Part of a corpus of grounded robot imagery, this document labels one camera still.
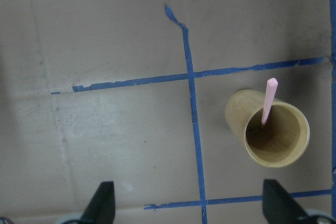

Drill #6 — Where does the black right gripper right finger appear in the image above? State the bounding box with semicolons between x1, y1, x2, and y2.
262;179;309;224

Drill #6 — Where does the pink chopstick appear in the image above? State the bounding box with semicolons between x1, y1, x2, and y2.
261;78;278;126

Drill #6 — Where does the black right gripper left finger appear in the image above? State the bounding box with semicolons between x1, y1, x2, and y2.
79;181;116;224

